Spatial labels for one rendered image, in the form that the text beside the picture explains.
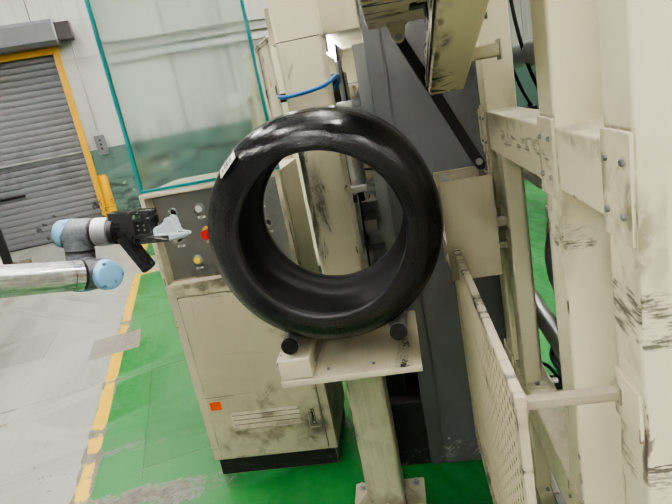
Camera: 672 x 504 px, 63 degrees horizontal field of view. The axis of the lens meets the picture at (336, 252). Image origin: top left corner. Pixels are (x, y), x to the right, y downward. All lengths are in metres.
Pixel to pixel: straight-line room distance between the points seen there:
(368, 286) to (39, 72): 9.40
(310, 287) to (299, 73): 0.62
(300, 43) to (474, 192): 0.64
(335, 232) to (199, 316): 0.80
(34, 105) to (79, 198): 1.65
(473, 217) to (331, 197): 0.42
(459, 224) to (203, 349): 1.20
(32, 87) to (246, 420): 8.81
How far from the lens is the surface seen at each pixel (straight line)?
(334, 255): 1.70
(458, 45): 1.25
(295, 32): 1.65
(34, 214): 10.74
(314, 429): 2.40
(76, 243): 1.58
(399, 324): 1.37
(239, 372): 2.32
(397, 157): 1.24
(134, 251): 1.53
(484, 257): 1.65
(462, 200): 1.60
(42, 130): 10.59
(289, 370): 1.45
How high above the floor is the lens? 1.48
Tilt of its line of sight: 15 degrees down
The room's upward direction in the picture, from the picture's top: 11 degrees counter-clockwise
